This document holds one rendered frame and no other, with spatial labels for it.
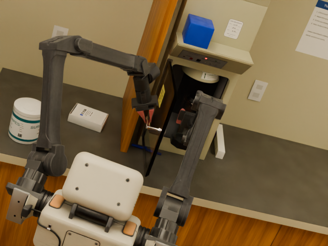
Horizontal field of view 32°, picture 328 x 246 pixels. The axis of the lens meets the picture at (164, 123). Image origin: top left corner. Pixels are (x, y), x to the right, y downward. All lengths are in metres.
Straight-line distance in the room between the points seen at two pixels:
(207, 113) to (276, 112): 1.30
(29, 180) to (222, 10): 1.07
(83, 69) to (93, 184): 1.37
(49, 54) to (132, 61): 0.41
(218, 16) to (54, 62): 0.82
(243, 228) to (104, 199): 1.10
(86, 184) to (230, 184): 1.09
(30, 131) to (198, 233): 0.85
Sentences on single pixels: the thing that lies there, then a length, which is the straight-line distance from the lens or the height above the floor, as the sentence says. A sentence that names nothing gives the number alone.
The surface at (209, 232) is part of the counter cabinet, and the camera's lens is 2.62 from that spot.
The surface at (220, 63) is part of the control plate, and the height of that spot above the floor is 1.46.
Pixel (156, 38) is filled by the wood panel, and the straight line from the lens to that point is 2.30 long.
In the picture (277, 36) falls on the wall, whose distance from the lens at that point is 2.94.
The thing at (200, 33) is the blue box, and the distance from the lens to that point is 2.29.
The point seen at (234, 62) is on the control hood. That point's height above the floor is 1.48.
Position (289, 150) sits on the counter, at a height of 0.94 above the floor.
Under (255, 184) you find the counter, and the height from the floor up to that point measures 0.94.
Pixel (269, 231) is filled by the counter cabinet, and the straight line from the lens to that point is 2.66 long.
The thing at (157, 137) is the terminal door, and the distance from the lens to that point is 2.27.
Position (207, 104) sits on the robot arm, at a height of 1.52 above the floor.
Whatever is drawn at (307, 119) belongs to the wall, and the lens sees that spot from 3.20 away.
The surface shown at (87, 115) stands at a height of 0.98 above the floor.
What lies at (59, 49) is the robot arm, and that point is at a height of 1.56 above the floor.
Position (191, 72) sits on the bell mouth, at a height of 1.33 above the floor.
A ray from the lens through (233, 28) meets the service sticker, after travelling 2.41.
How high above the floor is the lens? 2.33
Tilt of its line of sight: 29 degrees down
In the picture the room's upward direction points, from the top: 20 degrees clockwise
